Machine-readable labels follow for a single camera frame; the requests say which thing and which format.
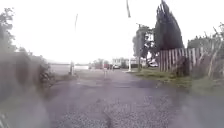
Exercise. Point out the pale building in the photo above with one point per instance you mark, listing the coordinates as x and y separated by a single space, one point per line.
117 61

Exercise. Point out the pale pole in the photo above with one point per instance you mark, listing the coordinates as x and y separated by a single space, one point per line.
129 50

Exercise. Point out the grey asphalt path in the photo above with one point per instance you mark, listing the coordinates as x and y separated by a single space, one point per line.
113 100

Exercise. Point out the leafy tree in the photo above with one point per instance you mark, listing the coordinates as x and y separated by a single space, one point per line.
141 43

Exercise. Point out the thin pole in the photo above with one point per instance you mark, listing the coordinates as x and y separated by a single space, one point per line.
72 63

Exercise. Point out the grass verge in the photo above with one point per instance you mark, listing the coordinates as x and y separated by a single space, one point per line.
166 77

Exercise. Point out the wooden picket fence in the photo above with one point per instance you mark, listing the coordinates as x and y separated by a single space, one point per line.
173 58

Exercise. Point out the tall dark conifer tree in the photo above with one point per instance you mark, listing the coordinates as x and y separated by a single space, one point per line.
167 30

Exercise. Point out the green hedge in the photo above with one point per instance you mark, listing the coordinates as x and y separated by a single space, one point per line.
20 71

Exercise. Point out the bushes behind fence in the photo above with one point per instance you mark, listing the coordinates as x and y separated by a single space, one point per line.
208 41

